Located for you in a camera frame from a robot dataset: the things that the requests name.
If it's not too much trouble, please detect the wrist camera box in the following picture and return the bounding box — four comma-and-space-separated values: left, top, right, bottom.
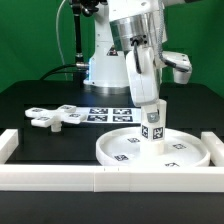
163, 51, 192, 84

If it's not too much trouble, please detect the white left fence bar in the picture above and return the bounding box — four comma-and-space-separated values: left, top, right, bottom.
0, 129, 19, 164

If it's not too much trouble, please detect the black cable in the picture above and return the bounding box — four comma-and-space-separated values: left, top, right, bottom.
39, 63, 90, 81

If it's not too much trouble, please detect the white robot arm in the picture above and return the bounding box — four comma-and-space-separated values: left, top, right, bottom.
81, 0, 196, 124

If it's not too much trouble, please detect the white right fence bar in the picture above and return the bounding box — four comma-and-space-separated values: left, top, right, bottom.
201, 132, 224, 167

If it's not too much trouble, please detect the white marker sheet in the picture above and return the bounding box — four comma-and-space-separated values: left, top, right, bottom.
65, 107, 141, 124

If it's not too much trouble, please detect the white cross-shaped table base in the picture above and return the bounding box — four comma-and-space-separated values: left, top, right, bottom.
25, 105, 87, 133

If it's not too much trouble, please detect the grey cable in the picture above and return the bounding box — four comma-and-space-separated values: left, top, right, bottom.
55, 0, 68, 81

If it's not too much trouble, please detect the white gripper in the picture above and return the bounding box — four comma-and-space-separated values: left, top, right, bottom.
126, 47, 160, 123

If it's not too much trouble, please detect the white round table top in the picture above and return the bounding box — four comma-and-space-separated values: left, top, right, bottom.
96, 127, 210, 168

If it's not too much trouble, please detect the white front fence bar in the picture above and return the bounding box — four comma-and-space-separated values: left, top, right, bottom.
0, 165, 224, 192

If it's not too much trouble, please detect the white fence bar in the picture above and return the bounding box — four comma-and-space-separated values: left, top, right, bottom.
0, 165, 224, 192
201, 132, 224, 167
0, 129, 19, 164

